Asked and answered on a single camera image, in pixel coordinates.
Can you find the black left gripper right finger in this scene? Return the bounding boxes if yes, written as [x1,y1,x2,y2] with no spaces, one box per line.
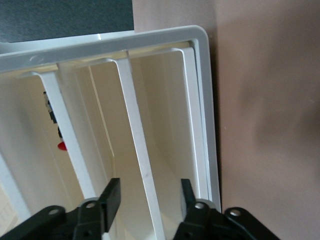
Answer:
[172,178,281,240]

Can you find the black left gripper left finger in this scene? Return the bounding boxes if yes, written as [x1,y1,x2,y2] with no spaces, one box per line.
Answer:
[0,177,122,240]

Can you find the red push button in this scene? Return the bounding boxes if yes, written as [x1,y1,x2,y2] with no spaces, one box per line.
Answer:
[42,91,68,151]

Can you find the white plastic drawer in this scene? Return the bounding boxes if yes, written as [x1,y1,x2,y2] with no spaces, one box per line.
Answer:
[56,49,167,240]
[0,71,97,218]
[127,46,210,226]

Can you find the white divided plastic bin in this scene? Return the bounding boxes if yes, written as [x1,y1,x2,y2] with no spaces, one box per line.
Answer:
[0,24,223,213]

